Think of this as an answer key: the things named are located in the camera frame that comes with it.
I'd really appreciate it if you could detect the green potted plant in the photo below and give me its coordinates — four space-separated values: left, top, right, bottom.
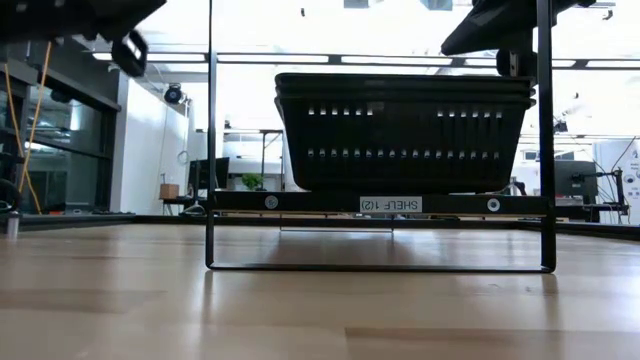
240 172 266 193

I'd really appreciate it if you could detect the yellow cable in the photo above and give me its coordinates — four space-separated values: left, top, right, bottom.
2 40 54 215

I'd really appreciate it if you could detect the silver metal cylinder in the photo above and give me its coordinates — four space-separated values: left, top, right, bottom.
4 209 21 240

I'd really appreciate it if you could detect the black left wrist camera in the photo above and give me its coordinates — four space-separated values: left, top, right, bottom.
110 29 150 79

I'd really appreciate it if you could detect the black ceiling spotlight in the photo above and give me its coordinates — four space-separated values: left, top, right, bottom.
163 83 184 106

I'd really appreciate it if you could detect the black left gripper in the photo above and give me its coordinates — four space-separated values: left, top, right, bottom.
59 0 168 42

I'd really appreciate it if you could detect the black stand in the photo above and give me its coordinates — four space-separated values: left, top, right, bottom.
571 167 630 224

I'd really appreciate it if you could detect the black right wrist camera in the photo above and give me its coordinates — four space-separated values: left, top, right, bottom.
495 48 539 79

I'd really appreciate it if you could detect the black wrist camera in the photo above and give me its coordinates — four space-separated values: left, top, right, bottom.
495 48 539 79
110 29 150 79

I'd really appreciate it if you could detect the black table frame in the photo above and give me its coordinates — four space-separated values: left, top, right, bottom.
17 213 640 242

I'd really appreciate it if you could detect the black metal frame shelf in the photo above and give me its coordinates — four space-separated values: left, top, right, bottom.
204 0 558 274

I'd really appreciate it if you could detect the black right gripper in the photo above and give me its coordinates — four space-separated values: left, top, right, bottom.
440 0 597 57

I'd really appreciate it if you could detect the long ceiling light strip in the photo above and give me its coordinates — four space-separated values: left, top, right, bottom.
92 51 640 70

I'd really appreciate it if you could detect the white shelf label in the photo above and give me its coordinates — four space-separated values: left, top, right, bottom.
359 195 424 214

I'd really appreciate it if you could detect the white poster board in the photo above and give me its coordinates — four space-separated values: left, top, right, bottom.
592 139 640 226

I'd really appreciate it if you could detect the black computer monitor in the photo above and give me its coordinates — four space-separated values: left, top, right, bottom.
552 159 600 206
188 156 231 191

